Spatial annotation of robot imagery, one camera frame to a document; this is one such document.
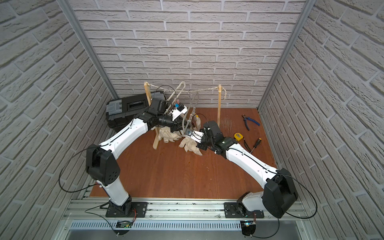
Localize yellow tape measure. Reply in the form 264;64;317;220
234;133;244;142

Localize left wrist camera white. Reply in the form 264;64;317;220
172;104;188;121

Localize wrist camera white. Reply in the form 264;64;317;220
172;104;188;121
185;130;205;143

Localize blue handled pliers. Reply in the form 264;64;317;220
242;115;261;131

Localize cream glove red-black cuff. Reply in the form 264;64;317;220
179;137;203;156

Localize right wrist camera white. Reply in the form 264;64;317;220
185;130;205;143

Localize aluminium rail base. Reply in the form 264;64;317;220
53;197;316;240

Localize white clip hanger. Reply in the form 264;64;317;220
166;81;186;114

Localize grey clip hanger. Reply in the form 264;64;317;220
183;92;200;134

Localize black plastic toolbox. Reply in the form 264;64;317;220
106;92;168;132

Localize wooden drying rack frame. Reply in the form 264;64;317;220
144;81;227;132

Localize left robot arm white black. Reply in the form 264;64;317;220
86;98;188;217

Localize black yellow screwdriver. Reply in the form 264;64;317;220
250;138;262;154

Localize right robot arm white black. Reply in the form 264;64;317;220
198;121;298;219

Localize twine rope line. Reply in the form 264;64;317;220
144;82;228;100

